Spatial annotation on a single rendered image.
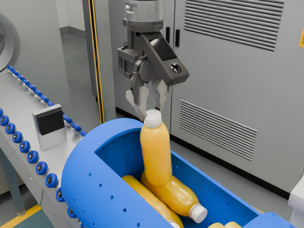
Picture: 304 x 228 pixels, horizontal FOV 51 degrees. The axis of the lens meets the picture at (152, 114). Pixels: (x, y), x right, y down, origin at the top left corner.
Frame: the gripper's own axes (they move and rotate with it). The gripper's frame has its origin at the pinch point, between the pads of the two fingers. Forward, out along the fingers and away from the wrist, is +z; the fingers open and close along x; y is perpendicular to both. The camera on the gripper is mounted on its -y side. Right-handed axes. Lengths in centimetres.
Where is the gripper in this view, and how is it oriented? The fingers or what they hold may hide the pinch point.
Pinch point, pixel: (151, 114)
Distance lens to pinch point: 69.8
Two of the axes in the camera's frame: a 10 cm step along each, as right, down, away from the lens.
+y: -6.3, -3.9, 6.7
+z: 0.0, 8.6, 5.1
